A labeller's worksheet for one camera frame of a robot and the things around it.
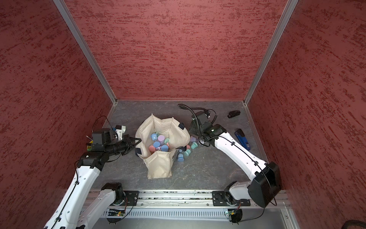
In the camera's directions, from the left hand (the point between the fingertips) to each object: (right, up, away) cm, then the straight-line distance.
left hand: (141, 143), depth 73 cm
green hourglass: (+11, -2, +19) cm, 22 cm away
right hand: (+28, +6, +7) cm, 29 cm away
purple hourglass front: (+8, 0, +15) cm, 17 cm away
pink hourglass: (+3, -6, +12) cm, 13 cm away
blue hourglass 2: (+11, -5, +11) cm, 16 cm away
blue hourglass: (+3, +1, +17) cm, 17 cm away
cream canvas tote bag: (+9, -12, +3) cm, 16 cm away
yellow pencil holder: (-34, -4, +9) cm, 36 cm away
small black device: (+61, +16, +36) cm, 73 cm away
